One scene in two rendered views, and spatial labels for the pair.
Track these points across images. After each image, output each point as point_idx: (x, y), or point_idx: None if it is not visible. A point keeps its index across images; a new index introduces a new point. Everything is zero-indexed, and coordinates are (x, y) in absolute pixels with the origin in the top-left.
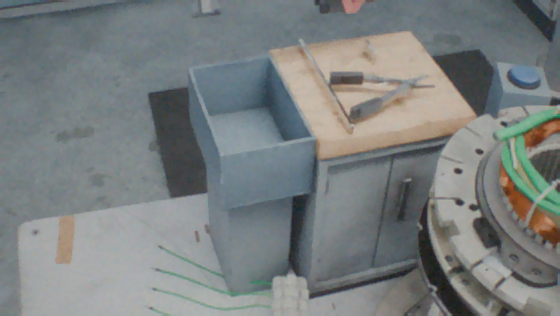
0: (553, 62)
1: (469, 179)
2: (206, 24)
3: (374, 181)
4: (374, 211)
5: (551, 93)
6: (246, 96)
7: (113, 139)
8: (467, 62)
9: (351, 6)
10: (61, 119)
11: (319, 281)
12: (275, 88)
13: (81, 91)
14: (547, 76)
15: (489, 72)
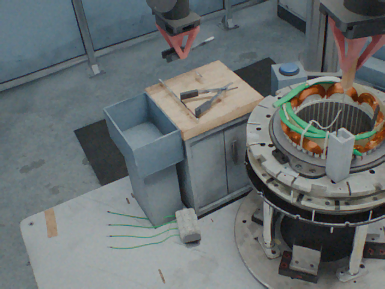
0: (307, 55)
1: (265, 131)
2: (98, 80)
3: (216, 146)
4: (221, 162)
5: (310, 74)
6: (138, 117)
7: (58, 163)
8: (262, 67)
9: (183, 55)
10: (21, 159)
11: (201, 208)
12: (152, 109)
13: (29, 138)
14: (305, 64)
15: None
